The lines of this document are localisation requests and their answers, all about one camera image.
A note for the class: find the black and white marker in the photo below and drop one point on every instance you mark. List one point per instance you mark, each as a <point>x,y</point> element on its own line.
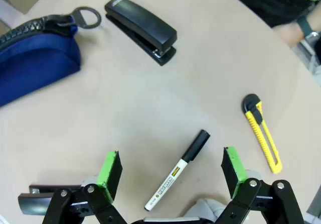
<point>175,173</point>

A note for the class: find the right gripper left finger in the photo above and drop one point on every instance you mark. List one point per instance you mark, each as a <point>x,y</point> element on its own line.
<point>110,178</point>

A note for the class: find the black stapler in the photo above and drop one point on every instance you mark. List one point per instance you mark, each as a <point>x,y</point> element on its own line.
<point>140,25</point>

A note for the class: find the person's left hand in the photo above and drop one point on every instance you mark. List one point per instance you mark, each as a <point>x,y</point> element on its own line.
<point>291,33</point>

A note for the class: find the blue zippered pencil case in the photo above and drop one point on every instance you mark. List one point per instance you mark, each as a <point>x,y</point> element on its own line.
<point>37,63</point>

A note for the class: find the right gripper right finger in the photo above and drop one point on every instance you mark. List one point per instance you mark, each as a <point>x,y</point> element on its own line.
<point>233,178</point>

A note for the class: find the yellow utility knife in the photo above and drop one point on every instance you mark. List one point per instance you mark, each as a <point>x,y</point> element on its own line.
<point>265,138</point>

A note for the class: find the person's left forearm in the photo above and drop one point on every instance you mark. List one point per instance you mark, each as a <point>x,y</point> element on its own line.
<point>316,18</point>

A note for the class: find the black trousers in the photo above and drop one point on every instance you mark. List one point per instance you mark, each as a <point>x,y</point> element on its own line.
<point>263,0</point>

